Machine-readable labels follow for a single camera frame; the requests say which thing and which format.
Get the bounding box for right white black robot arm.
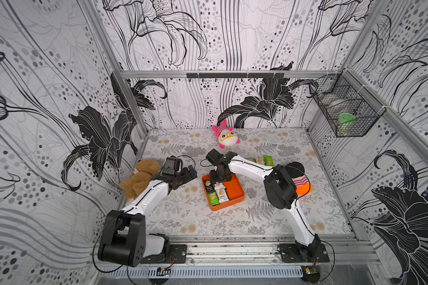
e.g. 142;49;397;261
206;149;321;252

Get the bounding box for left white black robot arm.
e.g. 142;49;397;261
97;166;197;267

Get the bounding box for orange storage box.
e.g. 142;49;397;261
202;174;245;211

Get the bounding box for white back cookie packet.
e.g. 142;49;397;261
214;182;225;190

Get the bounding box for white cookie packet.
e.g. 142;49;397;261
216;188;229;204
214;182;225;190

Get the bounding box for white front cookie packet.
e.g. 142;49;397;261
216;188;229;204

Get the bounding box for green front cookie packet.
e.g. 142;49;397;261
208;191;221;206

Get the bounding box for white pink owl plush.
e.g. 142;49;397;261
212;121;241;149

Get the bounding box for tan teddy bear plush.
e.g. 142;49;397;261
120;159;161;200

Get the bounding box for orange striped black-haired plush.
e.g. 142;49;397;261
285;161;313;197

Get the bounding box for green lidded cup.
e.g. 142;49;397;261
337;113;357;136

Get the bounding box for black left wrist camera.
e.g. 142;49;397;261
161;156;183;176

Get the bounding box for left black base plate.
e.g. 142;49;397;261
140;244;187;265

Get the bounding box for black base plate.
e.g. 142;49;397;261
140;244;187;265
277;243;330;264

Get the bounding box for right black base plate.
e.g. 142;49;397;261
277;243;330;264

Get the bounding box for white slotted cable duct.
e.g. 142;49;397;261
106;266;303;279

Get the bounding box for black wire basket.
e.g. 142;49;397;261
310;74;386;138

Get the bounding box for aluminium corner frame post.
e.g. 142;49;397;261
80;1;147;139

